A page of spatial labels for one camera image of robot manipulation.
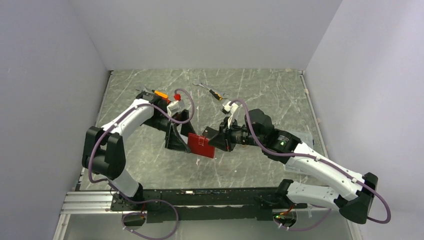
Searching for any orange red adjustable wrench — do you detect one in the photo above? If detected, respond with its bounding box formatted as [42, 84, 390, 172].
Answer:
[135, 85, 171, 104]

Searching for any black aluminium base frame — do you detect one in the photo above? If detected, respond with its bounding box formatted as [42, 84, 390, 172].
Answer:
[60, 187, 332, 223]

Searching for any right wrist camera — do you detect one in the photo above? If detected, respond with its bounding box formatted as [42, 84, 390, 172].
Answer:
[221, 100, 240, 116]

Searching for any red leather card holder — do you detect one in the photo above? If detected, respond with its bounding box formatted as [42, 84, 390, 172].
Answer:
[187, 133, 215, 159]

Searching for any purple cable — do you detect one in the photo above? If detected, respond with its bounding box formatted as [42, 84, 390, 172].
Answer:
[230, 98, 392, 232]
[87, 88, 196, 240]

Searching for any black yellow handled wrench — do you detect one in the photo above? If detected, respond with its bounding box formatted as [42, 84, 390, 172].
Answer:
[192, 79, 228, 101]

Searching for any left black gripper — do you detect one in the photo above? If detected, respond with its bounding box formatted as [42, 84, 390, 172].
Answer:
[142, 109, 199, 153]

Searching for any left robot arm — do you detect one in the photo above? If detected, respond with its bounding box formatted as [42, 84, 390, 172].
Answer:
[82, 92, 195, 210]

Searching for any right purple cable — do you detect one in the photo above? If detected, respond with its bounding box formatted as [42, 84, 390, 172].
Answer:
[230, 98, 392, 232]

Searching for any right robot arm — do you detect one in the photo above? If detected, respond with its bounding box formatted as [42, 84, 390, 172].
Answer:
[202, 109, 379, 224]

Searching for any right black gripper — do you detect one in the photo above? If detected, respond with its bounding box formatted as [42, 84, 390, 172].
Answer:
[208, 116, 265, 152]

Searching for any black VIP card stack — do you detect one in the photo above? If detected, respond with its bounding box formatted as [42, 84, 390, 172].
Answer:
[202, 126, 220, 139]

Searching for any clear plastic parts box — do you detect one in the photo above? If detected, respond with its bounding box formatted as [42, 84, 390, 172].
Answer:
[283, 130, 314, 174]

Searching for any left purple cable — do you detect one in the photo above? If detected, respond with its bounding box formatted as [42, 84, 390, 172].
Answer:
[87, 88, 196, 240]

